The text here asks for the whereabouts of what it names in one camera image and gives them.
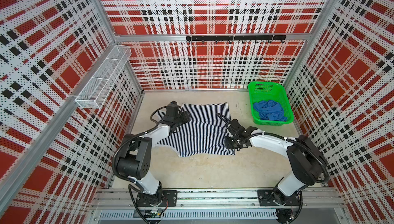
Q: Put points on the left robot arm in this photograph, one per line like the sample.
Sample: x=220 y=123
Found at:
x=131 y=161

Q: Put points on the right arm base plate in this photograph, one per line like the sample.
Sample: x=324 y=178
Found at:
x=275 y=197

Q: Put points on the blue white striped tank top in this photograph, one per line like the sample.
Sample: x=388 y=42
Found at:
x=204 y=134

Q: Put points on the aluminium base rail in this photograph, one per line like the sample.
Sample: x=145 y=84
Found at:
x=238 y=205

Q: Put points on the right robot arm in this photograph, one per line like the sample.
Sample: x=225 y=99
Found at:
x=308 y=165

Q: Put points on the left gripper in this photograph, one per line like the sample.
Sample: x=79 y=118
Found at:
x=185 y=116

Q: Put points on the green plastic basket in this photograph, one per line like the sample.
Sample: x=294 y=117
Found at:
x=265 y=91

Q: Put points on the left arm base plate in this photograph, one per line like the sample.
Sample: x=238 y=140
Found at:
x=167 y=198

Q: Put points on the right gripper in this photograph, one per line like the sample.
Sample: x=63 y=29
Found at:
x=227 y=143

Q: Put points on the black hook rail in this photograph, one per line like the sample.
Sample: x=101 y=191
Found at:
x=268 y=38

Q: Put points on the white wire mesh shelf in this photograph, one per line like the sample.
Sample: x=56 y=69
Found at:
x=97 y=89

